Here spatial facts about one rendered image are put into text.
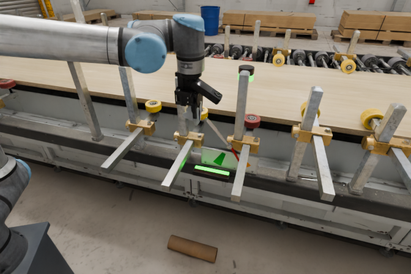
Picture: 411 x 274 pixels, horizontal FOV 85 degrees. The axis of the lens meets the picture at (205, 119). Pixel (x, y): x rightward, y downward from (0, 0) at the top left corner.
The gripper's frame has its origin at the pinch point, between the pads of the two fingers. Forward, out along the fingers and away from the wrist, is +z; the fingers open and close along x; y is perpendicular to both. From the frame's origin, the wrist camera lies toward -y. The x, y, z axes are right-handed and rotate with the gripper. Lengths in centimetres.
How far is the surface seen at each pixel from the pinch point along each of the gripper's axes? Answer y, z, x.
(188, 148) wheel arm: 5.9, 16.1, -2.7
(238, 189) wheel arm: -18.8, 13.2, 15.6
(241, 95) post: -14.3, -8.8, -9.2
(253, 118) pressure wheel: -19.1, 8.7, -22.2
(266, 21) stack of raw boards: 1, 62, -601
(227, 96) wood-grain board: -2.9, 9.2, -41.9
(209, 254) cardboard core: -5, 92, 1
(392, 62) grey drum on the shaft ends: -123, 17, -158
